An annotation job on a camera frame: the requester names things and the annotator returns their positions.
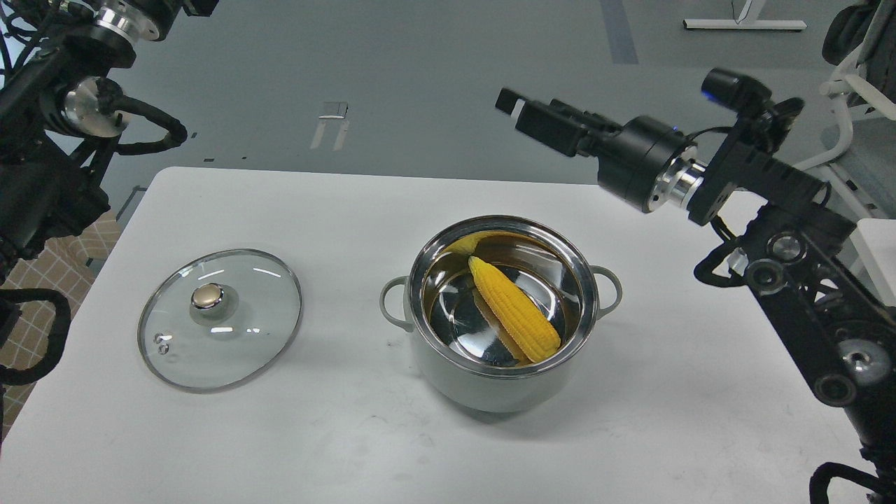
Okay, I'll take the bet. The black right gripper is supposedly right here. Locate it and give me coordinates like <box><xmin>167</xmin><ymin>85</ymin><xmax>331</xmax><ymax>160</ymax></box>
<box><xmin>495</xmin><ymin>88</ymin><xmax>694</xmax><ymax>214</ymax></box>

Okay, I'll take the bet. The yellow corn cob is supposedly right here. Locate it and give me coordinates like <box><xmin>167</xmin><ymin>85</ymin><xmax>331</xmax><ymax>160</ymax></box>
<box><xmin>468</xmin><ymin>256</ymin><xmax>562</xmax><ymax>364</ymax></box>

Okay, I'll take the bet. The glass pot lid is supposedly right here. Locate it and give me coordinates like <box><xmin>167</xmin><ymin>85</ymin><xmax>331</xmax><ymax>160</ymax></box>
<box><xmin>136</xmin><ymin>248</ymin><xmax>303</xmax><ymax>393</ymax></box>

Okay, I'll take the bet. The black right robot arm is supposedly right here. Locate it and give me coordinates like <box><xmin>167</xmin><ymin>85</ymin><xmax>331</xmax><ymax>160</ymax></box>
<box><xmin>495</xmin><ymin>68</ymin><xmax>895</xmax><ymax>503</ymax></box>

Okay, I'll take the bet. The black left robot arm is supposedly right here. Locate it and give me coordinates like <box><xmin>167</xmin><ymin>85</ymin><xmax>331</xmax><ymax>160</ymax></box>
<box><xmin>1</xmin><ymin>1</ymin><xmax>218</xmax><ymax>283</ymax></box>

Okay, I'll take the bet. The light green steel pot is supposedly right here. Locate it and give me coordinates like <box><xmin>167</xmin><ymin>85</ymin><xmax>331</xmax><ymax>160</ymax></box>
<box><xmin>379</xmin><ymin>215</ymin><xmax>623</xmax><ymax>414</ymax></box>

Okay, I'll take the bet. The white desk foot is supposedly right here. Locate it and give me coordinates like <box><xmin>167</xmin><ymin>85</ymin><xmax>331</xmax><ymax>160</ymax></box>
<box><xmin>682</xmin><ymin>1</ymin><xmax>807</xmax><ymax>32</ymax></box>

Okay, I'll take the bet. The white office chair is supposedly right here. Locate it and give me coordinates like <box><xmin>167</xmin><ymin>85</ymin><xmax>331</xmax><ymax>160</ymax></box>
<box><xmin>794</xmin><ymin>1</ymin><xmax>894</xmax><ymax>219</ymax></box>

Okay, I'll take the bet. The white side table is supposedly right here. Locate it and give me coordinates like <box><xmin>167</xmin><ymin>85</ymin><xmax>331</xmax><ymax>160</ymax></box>
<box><xmin>851</xmin><ymin>219</ymin><xmax>895</xmax><ymax>307</ymax></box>

